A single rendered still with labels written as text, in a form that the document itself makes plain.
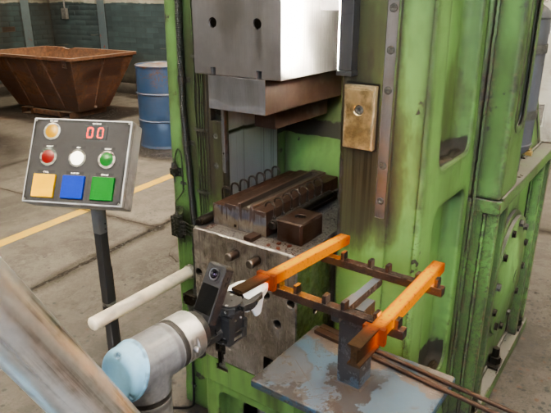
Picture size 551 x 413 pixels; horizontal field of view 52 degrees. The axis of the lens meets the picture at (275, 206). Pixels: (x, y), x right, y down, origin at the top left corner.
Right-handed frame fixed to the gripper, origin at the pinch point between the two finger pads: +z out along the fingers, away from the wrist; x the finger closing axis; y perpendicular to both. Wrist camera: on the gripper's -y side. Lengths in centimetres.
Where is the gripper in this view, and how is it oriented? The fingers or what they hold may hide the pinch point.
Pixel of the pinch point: (260, 281)
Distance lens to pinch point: 117.7
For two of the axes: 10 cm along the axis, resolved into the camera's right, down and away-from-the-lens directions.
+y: -0.2, 9.4, 3.4
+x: 8.0, 2.2, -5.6
